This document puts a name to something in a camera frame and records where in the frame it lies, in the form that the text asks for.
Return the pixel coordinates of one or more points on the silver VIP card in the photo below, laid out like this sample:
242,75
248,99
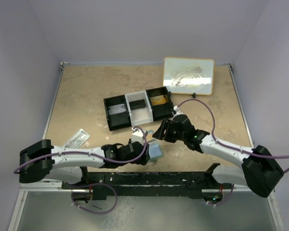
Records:
116,109

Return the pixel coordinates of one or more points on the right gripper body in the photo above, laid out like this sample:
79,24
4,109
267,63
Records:
172,135

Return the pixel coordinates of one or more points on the gold card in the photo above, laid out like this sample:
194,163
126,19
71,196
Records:
158,100

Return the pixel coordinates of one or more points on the black white sorting tray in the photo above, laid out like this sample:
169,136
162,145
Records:
139,116

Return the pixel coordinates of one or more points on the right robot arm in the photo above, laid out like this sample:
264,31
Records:
252,167

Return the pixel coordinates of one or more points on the green card holder wallet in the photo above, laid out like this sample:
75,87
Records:
154,151

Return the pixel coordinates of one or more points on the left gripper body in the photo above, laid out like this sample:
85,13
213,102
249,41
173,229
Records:
141,160

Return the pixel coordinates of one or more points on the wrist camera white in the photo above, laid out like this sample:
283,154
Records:
177,111
137,136

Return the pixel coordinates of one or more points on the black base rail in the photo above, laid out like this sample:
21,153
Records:
149,184

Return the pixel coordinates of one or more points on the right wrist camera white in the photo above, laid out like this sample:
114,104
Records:
177,111

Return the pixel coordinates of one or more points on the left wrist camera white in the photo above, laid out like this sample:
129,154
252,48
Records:
137,136

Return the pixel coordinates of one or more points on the white board wooden frame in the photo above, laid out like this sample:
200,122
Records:
188,75

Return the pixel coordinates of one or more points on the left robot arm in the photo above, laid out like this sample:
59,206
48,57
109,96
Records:
42,160

